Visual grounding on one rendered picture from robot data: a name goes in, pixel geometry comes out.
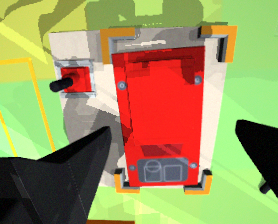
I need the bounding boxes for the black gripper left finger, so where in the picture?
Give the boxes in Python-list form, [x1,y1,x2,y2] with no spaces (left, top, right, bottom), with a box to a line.
[0,126,112,224]

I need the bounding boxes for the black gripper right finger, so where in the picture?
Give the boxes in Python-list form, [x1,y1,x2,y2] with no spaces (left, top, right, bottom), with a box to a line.
[234,119,278,199]

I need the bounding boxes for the yellow flat bar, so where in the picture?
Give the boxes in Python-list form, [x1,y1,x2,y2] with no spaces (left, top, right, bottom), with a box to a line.
[0,57,56,157]

